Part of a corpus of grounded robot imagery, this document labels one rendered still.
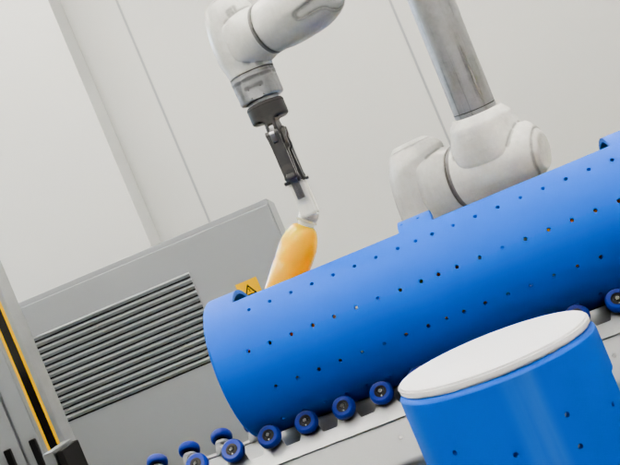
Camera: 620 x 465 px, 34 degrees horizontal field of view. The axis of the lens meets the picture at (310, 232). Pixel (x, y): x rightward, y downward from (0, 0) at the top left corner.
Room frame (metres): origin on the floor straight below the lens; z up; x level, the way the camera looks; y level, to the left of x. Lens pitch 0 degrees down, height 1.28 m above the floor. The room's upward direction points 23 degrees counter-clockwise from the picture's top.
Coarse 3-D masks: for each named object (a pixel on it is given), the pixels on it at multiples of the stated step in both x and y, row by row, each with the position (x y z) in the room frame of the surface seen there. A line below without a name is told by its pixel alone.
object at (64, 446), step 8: (56, 448) 2.02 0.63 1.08; (64, 448) 2.02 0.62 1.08; (72, 448) 2.05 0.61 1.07; (80, 448) 2.08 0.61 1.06; (48, 456) 2.00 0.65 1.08; (56, 456) 2.01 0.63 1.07; (64, 456) 2.00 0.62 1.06; (72, 456) 2.04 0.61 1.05; (80, 456) 2.07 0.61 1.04; (48, 464) 2.00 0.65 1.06; (56, 464) 2.00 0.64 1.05; (64, 464) 2.00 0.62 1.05; (72, 464) 2.02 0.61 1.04; (80, 464) 2.06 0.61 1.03; (88, 464) 2.09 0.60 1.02
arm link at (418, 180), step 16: (416, 144) 2.41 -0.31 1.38; (432, 144) 2.41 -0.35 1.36; (400, 160) 2.42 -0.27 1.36; (416, 160) 2.39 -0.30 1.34; (432, 160) 2.38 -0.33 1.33; (400, 176) 2.42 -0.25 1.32; (416, 176) 2.40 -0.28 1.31; (432, 176) 2.37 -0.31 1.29; (400, 192) 2.43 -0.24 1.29; (416, 192) 2.40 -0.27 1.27; (432, 192) 2.38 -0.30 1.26; (448, 192) 2.36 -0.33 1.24; (400, 208) 2.45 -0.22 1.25; (416, 208) 2.41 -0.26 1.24; (432, 208) 2.39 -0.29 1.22; (448, 208) 2.39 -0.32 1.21
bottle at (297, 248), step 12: (288, 228) 1.95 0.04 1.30; (300, 228) 1.93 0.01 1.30; (312, 228) 1.95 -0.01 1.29; (288, 240) 1.93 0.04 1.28; (300, 240) 1.92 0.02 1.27; (312, 240) 1.93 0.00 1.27; (276, 252) 1.95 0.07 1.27; (288, 252) 1.93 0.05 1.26; (300, 252) 1.92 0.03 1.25; (312, 252) 1.94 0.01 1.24; (276, 264) 1.94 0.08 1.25; (288, 264) 1.93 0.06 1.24; (300, 264) 1.93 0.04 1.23; (312, 264) 1.96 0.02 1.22; (276, 276) 1.94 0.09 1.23; (288, 276) 1.93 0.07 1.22; (264, 288) 1.97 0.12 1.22
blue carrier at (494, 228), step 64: (512, 192) 1.82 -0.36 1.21; (576, 192) 1.76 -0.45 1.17; (384, 256) 1.83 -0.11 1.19; (448, 256) 1.79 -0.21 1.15; (512, 256) 1.77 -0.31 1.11; (576, 256) 1.75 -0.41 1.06; (256, 320) 1.86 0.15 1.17; (320, 320) 1.82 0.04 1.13; (384, 320) 1.80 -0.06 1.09; (448, 320) 1.79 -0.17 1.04; (512, 320) 1.81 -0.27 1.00; (256, 384) 1.84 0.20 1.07; (320, 384) 1.84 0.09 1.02
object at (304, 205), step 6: (294, 192) 1.93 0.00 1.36; (306, 192) 1.92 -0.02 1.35; (294, 198) 1.93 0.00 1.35; (306, 198) 1.92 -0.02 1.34; (300, 204) 1.93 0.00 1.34; (306, 204) 1.92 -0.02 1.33; (312, 204) 1.92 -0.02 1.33; (300, 210) 1.93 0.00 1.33; (306, 210) 1.93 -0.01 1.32; (312, 210) 1.92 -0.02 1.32; (306, 216) 1.93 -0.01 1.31
